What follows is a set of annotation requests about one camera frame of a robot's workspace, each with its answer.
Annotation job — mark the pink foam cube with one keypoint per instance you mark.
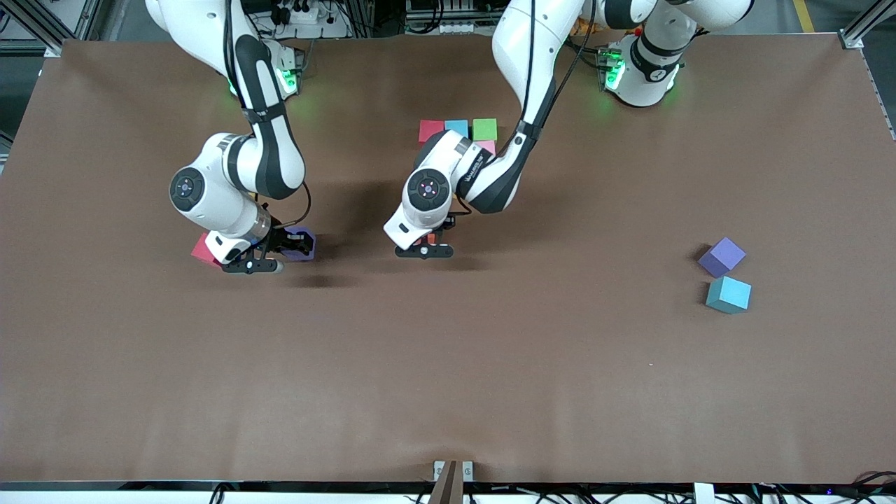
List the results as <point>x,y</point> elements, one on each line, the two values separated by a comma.
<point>486,147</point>

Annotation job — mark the metal table edge bracket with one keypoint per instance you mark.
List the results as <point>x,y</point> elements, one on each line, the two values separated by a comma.
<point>439,469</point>

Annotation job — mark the blue foam cube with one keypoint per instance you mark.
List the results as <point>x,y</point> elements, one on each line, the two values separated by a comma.
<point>728,294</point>
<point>457,127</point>

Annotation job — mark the white power strip with plugs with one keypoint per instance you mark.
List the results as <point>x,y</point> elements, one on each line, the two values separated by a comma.
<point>304,14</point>

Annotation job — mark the purple foam cube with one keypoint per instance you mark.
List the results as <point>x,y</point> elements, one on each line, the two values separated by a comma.
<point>302,255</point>
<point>722,256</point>

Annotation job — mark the green foam cube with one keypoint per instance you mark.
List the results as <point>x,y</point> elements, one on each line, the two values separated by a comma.
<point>484,129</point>

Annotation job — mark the small white power strip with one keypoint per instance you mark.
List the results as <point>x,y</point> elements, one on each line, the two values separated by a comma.
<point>458,28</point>

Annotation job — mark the bag of orange items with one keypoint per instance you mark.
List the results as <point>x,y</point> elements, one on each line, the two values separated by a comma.
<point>577,28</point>

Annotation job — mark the red foam cube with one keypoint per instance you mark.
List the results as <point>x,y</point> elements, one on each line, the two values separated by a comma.
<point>203,248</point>
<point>430,129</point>

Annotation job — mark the orange foam cube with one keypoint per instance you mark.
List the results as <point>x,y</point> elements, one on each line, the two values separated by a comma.
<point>430,239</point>

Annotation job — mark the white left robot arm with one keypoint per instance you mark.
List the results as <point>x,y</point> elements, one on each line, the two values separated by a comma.
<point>532,56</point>

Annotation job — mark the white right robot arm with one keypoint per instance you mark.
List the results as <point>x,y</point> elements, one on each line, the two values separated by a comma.
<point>266,161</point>

